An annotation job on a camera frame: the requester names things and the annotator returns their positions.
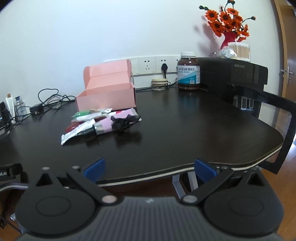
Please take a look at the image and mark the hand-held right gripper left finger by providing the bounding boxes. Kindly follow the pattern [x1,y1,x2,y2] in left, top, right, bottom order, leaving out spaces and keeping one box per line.
[35,158,118,206]

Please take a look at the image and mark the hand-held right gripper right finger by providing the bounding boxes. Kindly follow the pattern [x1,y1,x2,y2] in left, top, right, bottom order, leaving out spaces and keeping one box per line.
[181,158,264,206]

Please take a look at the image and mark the white tube with black print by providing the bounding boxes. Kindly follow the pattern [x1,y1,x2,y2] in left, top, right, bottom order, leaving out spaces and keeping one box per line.
[61,119,96,146]

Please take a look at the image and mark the lilac cream tube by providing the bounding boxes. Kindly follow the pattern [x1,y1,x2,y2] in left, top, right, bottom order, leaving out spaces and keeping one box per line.
[83,116,117,139]

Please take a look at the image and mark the green packet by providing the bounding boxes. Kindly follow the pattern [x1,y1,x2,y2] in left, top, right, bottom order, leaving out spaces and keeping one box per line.
[71,111,90,121]

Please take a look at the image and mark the small white charm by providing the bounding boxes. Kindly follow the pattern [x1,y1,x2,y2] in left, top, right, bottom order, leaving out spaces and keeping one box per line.
[89,108,113,115]

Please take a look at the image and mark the white tube with red band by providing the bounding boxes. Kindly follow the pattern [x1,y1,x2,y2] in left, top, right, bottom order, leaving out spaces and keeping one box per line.
[92,108,137,121]

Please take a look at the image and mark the pink cardboard box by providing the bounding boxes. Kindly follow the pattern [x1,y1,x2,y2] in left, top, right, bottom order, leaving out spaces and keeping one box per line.
[75,59,137,112]

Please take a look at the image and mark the black wooden desktop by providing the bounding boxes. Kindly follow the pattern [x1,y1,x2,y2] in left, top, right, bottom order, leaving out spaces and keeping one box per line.
[0,87,284,193]

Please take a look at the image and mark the grey metal desk leg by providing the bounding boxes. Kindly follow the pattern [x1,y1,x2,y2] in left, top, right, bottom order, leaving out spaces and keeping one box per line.
[172,171,199,200]

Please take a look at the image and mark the black box-shaped device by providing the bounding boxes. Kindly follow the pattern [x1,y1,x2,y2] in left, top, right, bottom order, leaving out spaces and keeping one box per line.
[0,101,12,137]

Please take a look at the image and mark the clear plastic bottle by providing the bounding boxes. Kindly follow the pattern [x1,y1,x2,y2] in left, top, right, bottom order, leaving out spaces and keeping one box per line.
[14,97,25,121]

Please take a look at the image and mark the black mesh chair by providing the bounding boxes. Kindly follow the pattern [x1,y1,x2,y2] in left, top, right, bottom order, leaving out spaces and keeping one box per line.
[225,82,296,175]

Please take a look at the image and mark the black boxy appliance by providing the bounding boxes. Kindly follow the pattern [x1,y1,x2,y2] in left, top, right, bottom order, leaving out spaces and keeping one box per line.
[196,57,269,109]

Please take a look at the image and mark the brown supplement bottle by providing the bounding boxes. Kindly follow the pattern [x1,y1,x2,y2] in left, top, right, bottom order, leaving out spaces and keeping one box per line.
[177,52,201,91]

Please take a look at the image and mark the beige round suction holder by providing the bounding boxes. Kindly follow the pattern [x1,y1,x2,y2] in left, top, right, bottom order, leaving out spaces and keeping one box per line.
[151,79,169,91]

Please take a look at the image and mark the clear plastic wrapped pack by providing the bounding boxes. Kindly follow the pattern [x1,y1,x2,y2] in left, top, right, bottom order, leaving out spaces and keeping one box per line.
[210,47,237,59]

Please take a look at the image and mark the clear cotton swab container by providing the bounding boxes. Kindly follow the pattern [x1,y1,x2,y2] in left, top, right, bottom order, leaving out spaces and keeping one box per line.
[228,42,251,62]

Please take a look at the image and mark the red vase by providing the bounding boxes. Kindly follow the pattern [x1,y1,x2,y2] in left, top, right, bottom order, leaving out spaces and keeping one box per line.
[220,32,238,49]

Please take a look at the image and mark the wooden door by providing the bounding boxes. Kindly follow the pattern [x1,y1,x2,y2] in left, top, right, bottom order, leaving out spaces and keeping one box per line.
[274,0,296,100]

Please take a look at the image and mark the orange artificial flowers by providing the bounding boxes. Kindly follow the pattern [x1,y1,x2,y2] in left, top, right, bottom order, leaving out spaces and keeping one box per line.
[199,0,256,42]

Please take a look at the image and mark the tangled black charging cable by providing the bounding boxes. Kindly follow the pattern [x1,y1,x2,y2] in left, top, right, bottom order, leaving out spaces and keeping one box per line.
[37,88,77,116]

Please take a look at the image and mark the white data port wall plate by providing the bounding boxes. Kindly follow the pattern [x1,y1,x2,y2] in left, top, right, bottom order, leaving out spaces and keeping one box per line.
[131,58,140,76]

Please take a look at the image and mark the white wall socket plate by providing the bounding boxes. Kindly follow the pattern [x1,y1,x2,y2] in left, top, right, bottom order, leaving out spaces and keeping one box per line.
[174,56,183,72]
[138,57,157,75]
[155,56,176,73]

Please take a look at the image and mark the metal door handle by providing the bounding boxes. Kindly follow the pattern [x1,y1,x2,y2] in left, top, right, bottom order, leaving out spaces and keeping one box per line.
[280,65,294,85]

